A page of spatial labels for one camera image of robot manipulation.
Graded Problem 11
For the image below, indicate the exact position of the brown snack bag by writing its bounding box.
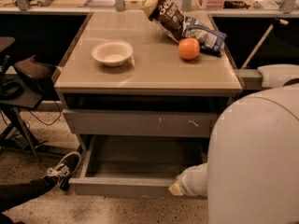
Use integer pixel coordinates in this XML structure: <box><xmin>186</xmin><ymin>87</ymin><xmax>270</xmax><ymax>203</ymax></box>
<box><xmin>142</xmin><ymin>0</ymin><xmax>184</xmax><ymax>42</ymax></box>

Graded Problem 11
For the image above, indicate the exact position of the black cable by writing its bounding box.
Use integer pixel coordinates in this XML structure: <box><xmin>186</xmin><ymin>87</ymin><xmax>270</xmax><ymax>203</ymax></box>
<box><xmin>27</xmin><ymin>64</ymin><xmax>64</xmax><ymax>127</ymax></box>

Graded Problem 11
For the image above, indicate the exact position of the white dustpan with handle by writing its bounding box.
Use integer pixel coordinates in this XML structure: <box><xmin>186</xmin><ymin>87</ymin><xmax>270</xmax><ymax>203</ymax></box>
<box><xmin>237</xmin><ymin>18</ymin><xmax>299</xmax><ymax>89</ymax></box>

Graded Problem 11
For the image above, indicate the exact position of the grey drawer cabinet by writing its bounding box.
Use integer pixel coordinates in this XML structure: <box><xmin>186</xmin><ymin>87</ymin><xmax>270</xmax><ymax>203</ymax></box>
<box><xmin>53</xmin><ymin>9</ymin><xmax>243</xmax><ymax>201</ymax></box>

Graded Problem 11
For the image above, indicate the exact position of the black VR headset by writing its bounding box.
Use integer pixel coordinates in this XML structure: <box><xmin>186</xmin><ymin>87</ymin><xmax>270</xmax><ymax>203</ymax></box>
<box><xmin>13</xmin><ymin>55</ymin><xmax>56</xmax><ymax>94</ymax></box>

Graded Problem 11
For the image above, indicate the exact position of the grey drawer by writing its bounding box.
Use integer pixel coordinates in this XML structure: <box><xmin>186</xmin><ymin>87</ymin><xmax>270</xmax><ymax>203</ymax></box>
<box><xmin>63</xmin><ymin>109</ymin><xmax>217</xmax><ymax>137</ymax></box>
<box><xmin>70</xmin><ymin>135</ymin><xmax>205</xmax><ymax>198</ymax></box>

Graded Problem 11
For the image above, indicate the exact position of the blue white snack bag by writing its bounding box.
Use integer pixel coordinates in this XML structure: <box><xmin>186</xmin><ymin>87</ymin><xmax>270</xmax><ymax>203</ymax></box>
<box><xmin>181</xmin><ymin>16</ymin><xmax>227</xmax><ymax>57</ymax></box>

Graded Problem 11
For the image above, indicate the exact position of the white paper bowl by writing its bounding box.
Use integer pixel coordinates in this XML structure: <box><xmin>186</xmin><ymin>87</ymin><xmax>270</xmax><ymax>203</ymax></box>
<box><xmin>92</xmin><ymin>40</ymin><xmax>134</xmax><ymax>67</ymax></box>

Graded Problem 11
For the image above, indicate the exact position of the grey top drawer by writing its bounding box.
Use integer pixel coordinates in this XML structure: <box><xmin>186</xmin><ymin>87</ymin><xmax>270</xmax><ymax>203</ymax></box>
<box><xmin>63</xmin><ymin>109</ymin><xmax>217</xmax><ymax>137</ymax></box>

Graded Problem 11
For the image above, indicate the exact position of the black sneaker with white laces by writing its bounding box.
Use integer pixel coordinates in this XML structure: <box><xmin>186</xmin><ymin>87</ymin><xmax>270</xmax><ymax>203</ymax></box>
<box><xmin>44</xmin><ymin>151</ymin><xmax>81</xmax><ymax>190</ymax></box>

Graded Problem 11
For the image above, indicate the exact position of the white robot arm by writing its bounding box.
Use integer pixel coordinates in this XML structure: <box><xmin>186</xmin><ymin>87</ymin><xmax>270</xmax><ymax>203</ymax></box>
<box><xmin>169</xmin><ymin>84</ymin><xmax>299</xmax><ymax>224</ymax></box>

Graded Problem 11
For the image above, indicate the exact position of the orange fruit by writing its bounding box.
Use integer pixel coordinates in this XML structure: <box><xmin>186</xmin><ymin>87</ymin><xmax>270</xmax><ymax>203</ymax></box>
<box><xmin>178</xmin><ymin>37</ymin><xmax>200</xmax><ymax>61</ymax></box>

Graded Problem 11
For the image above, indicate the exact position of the black trouser leg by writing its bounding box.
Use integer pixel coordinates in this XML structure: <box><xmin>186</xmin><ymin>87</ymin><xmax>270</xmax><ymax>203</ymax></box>
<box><xmin>0</xmin><ymin>177</ymin><xmax>58</xmax><ymax>224</ymax></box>

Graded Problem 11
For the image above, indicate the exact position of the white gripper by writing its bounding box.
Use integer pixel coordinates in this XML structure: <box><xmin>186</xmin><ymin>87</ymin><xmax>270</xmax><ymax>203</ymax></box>
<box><xmin>168</xmin><ymin>163</ymin><xmax>207</xmax><ymax>197</ymax></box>

